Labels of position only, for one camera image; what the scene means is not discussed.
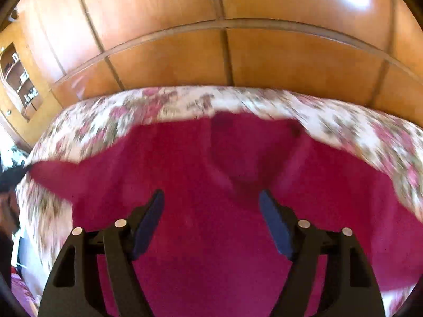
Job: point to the pink cloth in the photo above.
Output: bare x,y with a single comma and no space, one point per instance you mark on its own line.
21,292

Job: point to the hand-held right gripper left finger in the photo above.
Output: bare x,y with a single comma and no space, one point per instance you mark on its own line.
150,219

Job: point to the wooden glass-door display cabinet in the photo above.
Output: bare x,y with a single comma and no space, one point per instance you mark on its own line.
23,82

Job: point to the red garment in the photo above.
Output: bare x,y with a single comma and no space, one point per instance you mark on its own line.
211,171

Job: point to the floral bedsheet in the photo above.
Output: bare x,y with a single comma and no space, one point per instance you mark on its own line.
185,100

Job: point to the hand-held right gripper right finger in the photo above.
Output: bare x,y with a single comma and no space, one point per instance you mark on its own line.
275,219

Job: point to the wooden wardrobe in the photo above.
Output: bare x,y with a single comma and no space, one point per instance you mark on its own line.
165,56

